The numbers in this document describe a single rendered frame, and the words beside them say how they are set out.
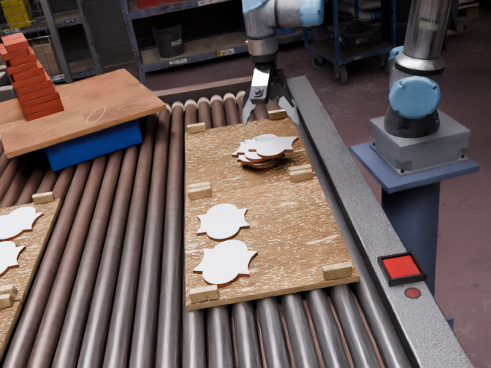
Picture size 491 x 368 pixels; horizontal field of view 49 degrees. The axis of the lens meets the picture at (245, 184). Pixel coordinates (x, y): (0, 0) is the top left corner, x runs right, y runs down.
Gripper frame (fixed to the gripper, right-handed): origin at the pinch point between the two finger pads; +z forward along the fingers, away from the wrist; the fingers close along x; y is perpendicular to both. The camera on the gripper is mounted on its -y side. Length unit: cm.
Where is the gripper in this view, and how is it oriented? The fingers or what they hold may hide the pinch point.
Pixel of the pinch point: (270, 127)
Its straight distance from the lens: 147.2
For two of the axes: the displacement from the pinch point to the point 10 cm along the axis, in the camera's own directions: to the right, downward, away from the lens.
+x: -9.5, -0.2, 3.0
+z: 1.4, 8.5, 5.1
